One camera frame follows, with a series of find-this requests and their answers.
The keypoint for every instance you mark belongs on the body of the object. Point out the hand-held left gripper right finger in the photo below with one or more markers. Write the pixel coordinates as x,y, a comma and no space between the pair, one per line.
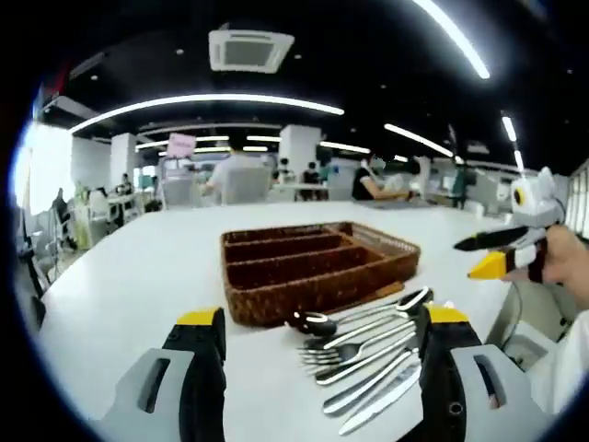
437,359

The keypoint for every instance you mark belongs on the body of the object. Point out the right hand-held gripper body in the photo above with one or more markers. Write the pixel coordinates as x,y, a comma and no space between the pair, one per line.
543,202

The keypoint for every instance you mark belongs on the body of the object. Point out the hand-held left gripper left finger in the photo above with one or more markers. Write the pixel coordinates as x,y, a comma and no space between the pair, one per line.
202,350

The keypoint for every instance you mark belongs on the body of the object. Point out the steel fork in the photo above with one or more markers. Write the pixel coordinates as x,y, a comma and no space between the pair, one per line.
349,347
331,361

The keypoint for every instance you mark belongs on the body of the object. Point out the brown wicker storage tray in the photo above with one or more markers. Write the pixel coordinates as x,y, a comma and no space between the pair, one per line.
299,276

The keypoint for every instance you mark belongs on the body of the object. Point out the person's right hand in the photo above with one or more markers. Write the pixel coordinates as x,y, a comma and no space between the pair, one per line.
568,258

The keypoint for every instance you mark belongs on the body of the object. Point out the straight ceiling light strip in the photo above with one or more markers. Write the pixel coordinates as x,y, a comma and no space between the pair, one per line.
455,39

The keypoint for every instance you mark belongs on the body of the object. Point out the pink hanging sign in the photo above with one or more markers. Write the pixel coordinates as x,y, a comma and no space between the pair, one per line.
181,145

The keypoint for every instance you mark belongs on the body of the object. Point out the curved ceiling light strip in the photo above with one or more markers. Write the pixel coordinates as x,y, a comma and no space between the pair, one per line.
207,99

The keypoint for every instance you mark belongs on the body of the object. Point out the ceiling air conditioner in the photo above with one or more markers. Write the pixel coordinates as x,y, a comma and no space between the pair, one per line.
250,50

